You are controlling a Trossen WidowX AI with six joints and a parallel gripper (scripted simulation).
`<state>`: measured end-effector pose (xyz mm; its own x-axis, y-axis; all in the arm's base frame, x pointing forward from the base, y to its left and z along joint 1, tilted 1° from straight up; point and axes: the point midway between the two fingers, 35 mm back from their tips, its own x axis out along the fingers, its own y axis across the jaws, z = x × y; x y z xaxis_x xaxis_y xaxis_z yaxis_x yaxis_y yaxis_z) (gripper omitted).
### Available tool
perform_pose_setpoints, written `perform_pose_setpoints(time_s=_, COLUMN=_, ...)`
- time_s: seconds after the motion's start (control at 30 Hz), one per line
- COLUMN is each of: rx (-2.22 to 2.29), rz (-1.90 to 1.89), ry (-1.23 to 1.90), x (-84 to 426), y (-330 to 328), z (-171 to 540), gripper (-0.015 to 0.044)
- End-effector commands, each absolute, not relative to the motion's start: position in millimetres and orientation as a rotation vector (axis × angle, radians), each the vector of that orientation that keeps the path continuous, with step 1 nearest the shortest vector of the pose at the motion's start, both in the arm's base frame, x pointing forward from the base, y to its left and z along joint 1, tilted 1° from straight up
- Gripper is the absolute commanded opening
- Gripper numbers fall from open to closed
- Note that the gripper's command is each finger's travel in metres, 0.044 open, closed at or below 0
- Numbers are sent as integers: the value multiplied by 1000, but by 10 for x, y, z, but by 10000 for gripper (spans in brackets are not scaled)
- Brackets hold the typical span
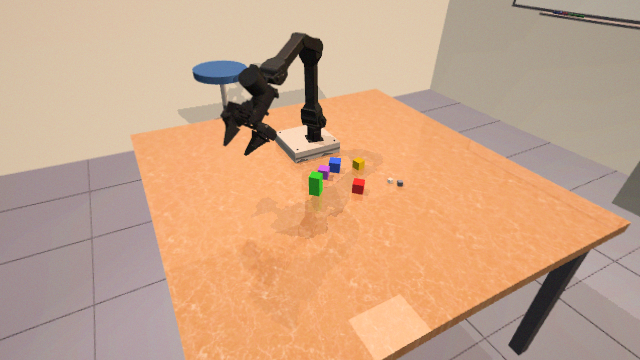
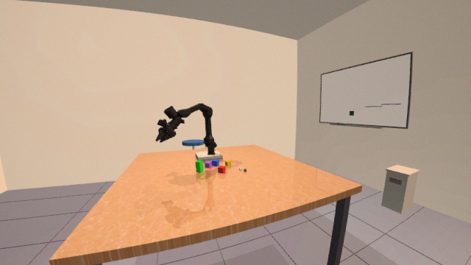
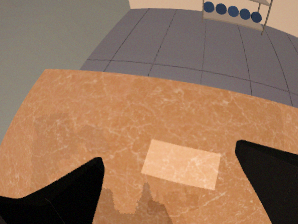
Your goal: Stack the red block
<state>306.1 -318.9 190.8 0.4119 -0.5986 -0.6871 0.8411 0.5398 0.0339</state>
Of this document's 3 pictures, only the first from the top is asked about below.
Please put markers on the small purple block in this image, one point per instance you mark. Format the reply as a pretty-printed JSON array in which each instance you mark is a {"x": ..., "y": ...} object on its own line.
[{"x": 325, "y": 170}]

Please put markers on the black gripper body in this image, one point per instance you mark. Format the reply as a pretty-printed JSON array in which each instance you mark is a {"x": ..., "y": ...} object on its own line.
[{"x": 262, "y": 110}]

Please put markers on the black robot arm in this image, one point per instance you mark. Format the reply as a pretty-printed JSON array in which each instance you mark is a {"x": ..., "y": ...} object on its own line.
[{"x": 275, "y": 71}]

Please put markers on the blue block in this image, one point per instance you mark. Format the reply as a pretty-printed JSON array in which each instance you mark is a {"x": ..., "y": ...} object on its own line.
[{"x": 335, "y": 164}]

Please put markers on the red block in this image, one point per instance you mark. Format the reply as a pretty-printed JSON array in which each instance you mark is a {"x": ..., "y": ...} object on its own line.
[{"x": 358, "y": 186}]

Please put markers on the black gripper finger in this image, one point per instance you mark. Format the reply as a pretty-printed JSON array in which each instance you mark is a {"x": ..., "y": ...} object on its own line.
[
  {"x": 256, "y": 141},
  {"x": 230, "y": 132}
]

